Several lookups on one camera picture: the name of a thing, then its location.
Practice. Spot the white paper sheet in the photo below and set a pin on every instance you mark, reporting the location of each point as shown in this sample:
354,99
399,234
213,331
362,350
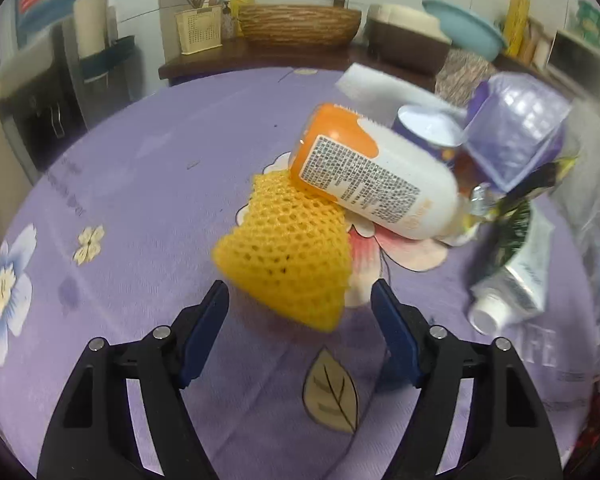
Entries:
380,85

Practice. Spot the stack of paper cups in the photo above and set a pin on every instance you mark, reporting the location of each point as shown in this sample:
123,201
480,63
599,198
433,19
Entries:
91,22

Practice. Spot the floral patterned cloth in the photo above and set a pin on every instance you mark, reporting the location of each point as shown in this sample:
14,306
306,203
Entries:
462,77

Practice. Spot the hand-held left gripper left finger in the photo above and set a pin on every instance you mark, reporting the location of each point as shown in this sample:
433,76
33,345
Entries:
205,332

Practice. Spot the water dispenser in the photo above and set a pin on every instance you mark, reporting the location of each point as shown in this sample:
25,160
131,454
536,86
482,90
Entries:
45,105

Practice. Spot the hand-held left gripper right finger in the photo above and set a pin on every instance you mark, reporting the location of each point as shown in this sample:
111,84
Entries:
395,332

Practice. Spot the purple plastic packaging tray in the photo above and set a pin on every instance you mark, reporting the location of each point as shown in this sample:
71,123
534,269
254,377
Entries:
515,130

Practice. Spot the yellow foam fruit net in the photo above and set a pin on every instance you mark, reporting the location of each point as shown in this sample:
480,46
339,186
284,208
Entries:
290,250

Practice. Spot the dark yellow snack wrapper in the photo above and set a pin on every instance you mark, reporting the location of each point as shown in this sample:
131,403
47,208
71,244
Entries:
516,222

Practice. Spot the dark wooden counter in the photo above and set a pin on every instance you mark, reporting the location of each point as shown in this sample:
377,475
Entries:
230,57

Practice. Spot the brown box with cream lid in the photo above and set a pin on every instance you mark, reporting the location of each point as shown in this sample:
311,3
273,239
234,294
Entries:
405,40

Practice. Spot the yellow packet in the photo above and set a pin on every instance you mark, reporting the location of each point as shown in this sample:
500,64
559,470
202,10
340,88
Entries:
516,22

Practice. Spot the white squeeze tube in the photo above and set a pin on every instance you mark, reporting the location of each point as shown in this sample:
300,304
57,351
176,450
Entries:
520,277

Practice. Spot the cream utensil holder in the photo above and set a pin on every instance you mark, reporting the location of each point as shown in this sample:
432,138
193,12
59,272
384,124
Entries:
197,30

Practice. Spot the woven brown basin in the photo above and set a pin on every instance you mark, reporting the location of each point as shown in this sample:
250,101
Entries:
300,27

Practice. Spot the purple floral tablecloth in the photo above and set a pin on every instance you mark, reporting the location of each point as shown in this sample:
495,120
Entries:
155,185

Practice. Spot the light blue plastic basin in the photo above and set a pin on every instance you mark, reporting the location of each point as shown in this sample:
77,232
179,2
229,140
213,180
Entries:
465,30

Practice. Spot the yellow soap pump bottle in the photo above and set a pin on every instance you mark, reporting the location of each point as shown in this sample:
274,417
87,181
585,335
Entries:
242,2

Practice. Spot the green package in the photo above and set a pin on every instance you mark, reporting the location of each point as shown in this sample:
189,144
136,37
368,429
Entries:
586,21

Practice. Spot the purple paper cup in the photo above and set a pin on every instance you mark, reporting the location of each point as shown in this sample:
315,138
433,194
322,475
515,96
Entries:
430,126

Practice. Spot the orange and white plastic bottle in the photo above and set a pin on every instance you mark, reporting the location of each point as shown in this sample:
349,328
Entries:
370,175

